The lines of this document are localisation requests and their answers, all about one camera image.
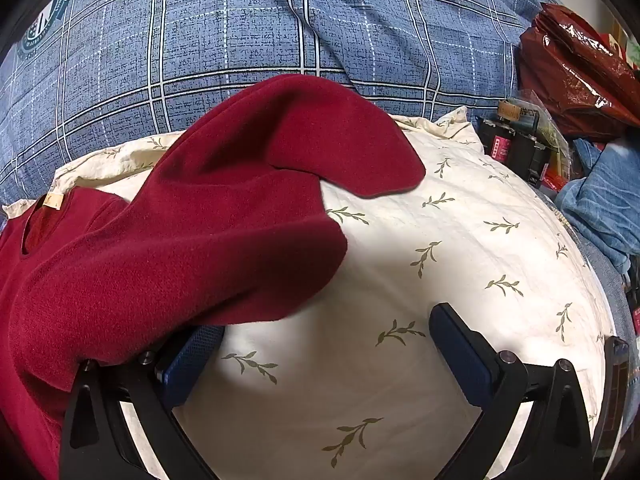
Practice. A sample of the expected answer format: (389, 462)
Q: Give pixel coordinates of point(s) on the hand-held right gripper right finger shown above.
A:
(460, 355)

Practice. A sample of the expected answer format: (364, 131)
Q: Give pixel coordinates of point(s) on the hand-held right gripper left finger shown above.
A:
(187, 362)

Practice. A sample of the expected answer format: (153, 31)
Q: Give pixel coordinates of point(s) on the dark red knit sweater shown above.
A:
(200, 235)

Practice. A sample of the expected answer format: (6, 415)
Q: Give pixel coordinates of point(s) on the blue denim jeans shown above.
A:
(600, 195)

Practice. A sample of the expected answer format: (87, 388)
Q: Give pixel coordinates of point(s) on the blue plaid duvet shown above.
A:
(250, 35)

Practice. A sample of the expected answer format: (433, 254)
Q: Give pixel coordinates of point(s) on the green snack packet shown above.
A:
(552, 135)

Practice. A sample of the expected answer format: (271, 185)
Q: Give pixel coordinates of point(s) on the cream leaf-print quilt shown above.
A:
(400, 260)

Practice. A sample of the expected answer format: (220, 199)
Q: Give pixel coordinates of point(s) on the red plastic bag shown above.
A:
(565, 75)

